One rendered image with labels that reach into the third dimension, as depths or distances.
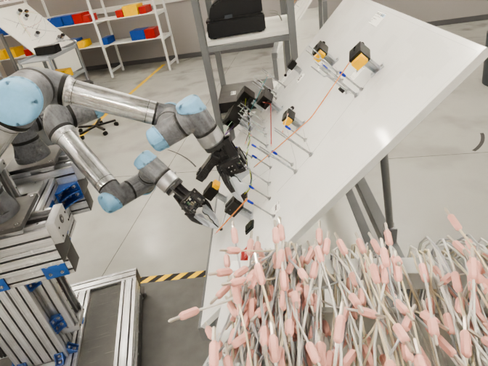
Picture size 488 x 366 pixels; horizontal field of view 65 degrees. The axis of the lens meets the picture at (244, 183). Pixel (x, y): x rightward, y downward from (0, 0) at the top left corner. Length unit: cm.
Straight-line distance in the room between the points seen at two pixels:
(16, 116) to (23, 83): 9
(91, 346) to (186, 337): 51
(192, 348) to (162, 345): 19
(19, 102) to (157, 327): 169
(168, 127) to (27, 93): 36
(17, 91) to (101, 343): 149
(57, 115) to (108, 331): 125
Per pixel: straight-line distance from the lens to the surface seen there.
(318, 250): 44
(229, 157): 116
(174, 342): 238
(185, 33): 904
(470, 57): 91
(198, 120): 109
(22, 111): 114
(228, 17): 209
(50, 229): 152
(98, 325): 237
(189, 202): 128
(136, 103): 124
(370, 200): 144
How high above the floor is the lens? 182
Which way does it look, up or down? 31 degrees down
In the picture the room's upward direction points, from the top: 10 degrees counter-clockwise
